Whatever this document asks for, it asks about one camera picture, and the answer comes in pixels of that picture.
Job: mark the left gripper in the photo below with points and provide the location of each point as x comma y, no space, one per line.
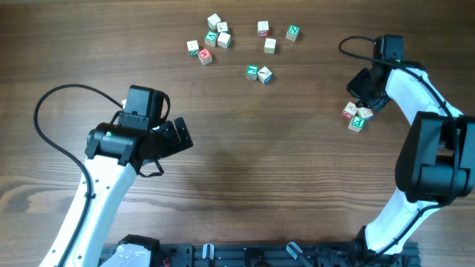
177,134

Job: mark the blue sided wooden block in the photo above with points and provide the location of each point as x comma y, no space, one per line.
365,113

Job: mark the ice cream picture block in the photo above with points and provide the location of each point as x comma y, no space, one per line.
350,110

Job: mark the green letter F block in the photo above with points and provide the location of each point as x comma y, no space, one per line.
356,124

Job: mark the hammer picture wooden block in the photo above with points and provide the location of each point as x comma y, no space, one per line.
265,75

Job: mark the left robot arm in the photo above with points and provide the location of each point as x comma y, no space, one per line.
109,170

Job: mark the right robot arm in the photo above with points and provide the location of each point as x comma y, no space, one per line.
434,167

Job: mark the red letter M block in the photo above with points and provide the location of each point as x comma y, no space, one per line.
205,56

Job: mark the green sided left block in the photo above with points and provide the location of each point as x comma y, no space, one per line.
193,47

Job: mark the green letter J block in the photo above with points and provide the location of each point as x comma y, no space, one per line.
252,72

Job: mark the green letter N block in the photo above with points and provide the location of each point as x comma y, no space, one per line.
292,32

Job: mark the green letter A block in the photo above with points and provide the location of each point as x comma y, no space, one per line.
211,38

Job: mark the plain top wooden block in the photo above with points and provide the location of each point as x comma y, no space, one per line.
224,40

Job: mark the small picture wooden block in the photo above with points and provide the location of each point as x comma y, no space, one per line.
222,27

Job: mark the yellow sided wooden block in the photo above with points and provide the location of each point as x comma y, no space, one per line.
269,45

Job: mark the teal sided wooden block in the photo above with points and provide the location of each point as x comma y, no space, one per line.
213,20

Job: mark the red sided top block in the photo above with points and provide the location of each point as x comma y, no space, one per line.
263,28

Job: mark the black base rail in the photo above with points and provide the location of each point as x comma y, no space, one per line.
182,255

